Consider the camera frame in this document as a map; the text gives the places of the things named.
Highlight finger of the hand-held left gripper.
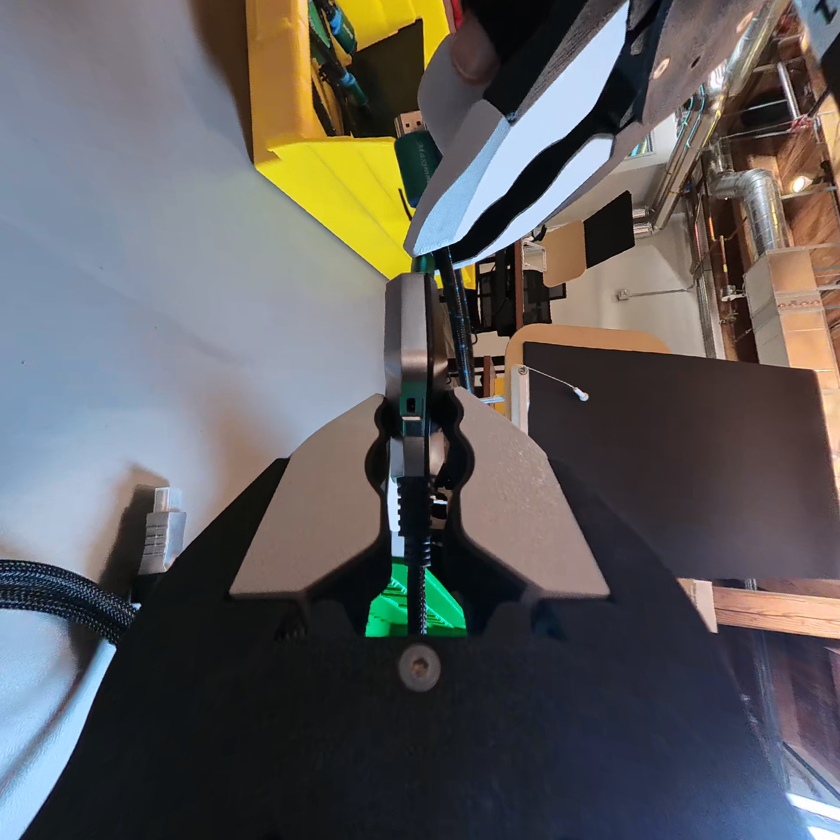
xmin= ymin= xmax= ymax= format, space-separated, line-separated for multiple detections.
xmin=402 ymin=10 xmax=632 ymax=258
xmin=449 ymin=133 xmax=616 ymax=265

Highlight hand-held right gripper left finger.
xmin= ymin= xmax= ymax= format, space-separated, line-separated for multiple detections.
xmin=228 ymin=394 xmax=388 ymax=601

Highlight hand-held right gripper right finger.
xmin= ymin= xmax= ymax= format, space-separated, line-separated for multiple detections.
xmin=453 ymin=387 xmax=611 ymax=598

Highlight green plastic bin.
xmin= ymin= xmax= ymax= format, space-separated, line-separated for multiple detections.
xmin=364 ymin=558 xmax=468 ymax=639

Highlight braided hdmi cable green plugs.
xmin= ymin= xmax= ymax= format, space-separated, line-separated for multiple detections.
xmin=318 ymin=56 xmax=371 ymax=119
xmin=392 ymin=112 xmax=476 ymax=395
xmin=308 ymin=0 xmax=361 ymax=56

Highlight silver hdmi switch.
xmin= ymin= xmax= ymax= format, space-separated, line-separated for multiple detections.
xmin=384 ymin=274 xmax=455 ymax=485

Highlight yellow plastic bin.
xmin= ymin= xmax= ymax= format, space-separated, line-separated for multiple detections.
xmin=246 ymin=0 xmax=479 ymax=290

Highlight person's left hand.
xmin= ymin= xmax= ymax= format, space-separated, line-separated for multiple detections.
xmin=451 ymin=10 xmax=503 ymax=85

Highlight white board stand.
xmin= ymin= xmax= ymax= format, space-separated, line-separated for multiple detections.
xmin=482 ymin=364 xmax=592 ymax=434

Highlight wooden desk with black legs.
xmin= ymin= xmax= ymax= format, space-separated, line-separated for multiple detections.
xmin=478 ymin=239 xmax=567 ymax=337

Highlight black bin divider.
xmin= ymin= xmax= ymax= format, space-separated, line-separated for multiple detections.
xmin=351 ymin=18 xmax=426 ymax=137

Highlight silver ventilation duct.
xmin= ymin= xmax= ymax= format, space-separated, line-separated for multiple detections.
xmin=630 ymin=26 xmax=791 ymax=260

